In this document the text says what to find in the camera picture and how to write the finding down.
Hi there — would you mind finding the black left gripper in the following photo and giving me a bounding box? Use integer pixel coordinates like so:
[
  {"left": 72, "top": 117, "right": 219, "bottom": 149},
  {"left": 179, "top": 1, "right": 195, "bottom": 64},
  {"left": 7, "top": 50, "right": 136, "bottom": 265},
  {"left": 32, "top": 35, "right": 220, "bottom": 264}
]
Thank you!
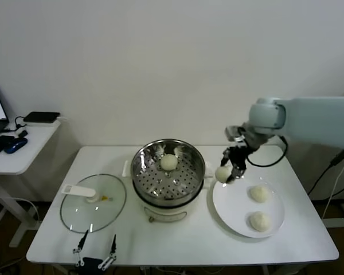
[{"left": 73, "top": 229, "right": 118, "bottom": 272}]

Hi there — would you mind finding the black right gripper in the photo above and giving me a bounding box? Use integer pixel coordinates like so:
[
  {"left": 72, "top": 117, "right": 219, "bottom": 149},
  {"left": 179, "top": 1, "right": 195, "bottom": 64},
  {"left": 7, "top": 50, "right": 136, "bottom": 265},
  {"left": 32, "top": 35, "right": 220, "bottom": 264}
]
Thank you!
[{"left": 220, "top": 144, "right": 250, "bottom": 184}]

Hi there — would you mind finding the white steamed baozi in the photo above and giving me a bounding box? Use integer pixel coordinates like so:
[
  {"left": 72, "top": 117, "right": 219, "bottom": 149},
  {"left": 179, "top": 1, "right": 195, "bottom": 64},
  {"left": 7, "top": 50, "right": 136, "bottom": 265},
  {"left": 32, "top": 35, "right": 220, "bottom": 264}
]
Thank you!
[
  {"left": 159, "top": 153, "right": 178, "bottom": 171},
  {"left": 248, "top": 211, "right": 272, "bottom": 231},
  {"left": 248, "top": 184, "right": 270, "bottom": 203},
  {"left": 214, "top": 166, "right": 232, "bottom": 184}
]

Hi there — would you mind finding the perforated stainless steel steamer basket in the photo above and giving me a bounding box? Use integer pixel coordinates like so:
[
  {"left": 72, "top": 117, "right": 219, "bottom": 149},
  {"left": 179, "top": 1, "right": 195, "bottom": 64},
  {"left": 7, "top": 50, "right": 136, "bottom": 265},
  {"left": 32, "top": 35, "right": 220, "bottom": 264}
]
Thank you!
[{"left": 131, "top": 139, "right": 206, "bottom": 201}]

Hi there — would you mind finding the white round plate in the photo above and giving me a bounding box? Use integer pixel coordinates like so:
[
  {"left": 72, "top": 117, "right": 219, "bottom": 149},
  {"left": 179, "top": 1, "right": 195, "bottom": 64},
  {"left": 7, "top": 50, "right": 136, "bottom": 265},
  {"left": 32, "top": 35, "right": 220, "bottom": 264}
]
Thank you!
[{"left": 212, "top": 171, "right": 286, "bottom": 239}]

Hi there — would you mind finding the white electric cooking pot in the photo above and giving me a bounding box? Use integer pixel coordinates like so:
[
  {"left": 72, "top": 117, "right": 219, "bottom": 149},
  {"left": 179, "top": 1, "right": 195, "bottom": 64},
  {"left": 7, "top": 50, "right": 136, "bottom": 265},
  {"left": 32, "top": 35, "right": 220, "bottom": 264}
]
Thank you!
[{"left": 122, "top": 160, "right": 215, "bottom": 223}]

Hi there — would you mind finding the white side desk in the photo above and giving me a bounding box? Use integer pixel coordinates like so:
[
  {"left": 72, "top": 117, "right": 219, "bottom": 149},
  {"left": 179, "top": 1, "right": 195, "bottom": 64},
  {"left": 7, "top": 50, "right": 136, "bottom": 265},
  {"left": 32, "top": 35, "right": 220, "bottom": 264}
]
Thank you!
[{"left": 0, "top": 120, "right": 61, "bottom": 249}]

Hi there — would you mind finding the white furniture foot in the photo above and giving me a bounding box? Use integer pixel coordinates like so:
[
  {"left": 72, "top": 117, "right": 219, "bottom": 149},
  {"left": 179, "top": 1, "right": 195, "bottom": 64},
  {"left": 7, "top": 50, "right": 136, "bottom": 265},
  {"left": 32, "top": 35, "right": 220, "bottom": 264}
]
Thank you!
[{"left": 322, "top": 203, "right": 344, "bottom": 229}]

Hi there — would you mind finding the blue computer mouse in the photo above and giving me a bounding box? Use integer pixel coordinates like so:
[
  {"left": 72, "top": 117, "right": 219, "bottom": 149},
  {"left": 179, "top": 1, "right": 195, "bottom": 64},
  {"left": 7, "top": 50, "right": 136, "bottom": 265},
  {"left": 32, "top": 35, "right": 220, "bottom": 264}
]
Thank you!
[{"left": 3, "top": 137, "right": 28, "bottom": 154}]

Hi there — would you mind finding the flat black box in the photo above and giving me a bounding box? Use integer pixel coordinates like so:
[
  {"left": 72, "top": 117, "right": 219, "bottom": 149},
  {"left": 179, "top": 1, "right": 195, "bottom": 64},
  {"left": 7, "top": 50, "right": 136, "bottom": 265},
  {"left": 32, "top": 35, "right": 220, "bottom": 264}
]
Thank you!
[{"left": 23, "top": 112, "right": 61, "bottom": 124}]

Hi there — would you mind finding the glass lid with white handle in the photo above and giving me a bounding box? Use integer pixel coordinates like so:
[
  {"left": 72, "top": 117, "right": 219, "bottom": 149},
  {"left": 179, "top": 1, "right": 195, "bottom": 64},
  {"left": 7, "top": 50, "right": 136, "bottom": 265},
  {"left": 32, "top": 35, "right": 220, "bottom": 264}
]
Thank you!
[{"left": 60, "top": 174, "right": 127, "bottom": 234}]

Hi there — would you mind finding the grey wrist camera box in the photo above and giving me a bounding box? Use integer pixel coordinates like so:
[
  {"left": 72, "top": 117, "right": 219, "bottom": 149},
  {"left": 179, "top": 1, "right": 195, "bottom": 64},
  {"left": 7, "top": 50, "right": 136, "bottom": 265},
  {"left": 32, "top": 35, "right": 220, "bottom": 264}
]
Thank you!
[{"left": 224, "top": 125, "right": 247, "bottom": 143}]

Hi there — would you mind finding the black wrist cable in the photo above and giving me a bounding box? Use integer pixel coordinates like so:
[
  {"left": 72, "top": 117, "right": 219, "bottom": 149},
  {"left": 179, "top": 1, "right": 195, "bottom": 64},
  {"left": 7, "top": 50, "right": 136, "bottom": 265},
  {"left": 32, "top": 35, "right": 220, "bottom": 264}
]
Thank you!
[{"left": 245, "top": 135, "right": 288, "bottom": 167}]

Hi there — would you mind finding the white floor cable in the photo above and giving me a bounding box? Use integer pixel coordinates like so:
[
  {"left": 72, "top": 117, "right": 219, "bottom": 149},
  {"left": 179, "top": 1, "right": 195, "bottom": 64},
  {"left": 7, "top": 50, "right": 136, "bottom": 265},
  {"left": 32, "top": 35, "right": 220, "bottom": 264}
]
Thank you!
[{"left": 14, "top": 197, "right": 42, "bottom": 223}]

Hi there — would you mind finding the white hanging cable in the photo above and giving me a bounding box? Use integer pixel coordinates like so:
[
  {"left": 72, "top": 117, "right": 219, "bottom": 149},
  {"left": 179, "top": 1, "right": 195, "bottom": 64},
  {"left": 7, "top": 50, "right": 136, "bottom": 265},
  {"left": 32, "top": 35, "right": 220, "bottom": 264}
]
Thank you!
[{"left": 322, "top": 154, "right": 344, "bottom": 220}]

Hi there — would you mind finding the black power cable with plug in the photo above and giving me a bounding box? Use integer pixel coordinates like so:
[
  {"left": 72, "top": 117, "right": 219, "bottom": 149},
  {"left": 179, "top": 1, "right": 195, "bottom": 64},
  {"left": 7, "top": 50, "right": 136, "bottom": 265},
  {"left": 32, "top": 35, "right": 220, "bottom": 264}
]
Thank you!
[{"left": 307, "top": 150, "right": 344, "bottom": 198}]

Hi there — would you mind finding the thin black desk cable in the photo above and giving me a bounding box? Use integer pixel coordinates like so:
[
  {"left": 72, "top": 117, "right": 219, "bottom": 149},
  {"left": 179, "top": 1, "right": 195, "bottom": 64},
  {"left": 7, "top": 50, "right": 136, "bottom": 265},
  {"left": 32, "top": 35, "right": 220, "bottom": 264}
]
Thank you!
[{"left": 2, "top": 116, "right": 28, "bottom": 134}]

